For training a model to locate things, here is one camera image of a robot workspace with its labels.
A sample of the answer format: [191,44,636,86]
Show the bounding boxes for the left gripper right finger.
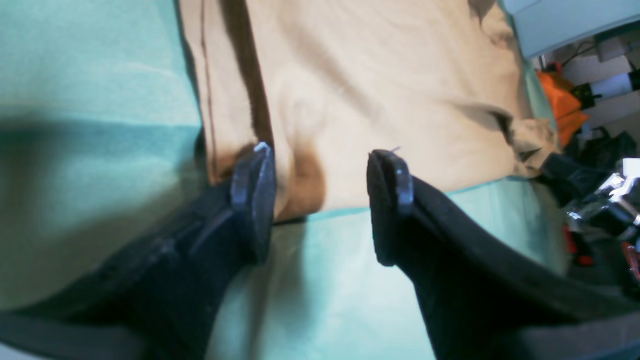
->
[366,149,639,360]

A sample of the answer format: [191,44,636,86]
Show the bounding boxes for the green table cloth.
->
[1,0,568,360]

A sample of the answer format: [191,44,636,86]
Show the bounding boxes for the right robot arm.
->
[541,127,639,291]

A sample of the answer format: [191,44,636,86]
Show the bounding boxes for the orange folded garment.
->
[536,71,589,148]

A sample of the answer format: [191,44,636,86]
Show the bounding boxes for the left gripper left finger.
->
[0,142,275,360]

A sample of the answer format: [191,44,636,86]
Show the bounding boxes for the tan T-shirt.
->
[178,0,559,221]

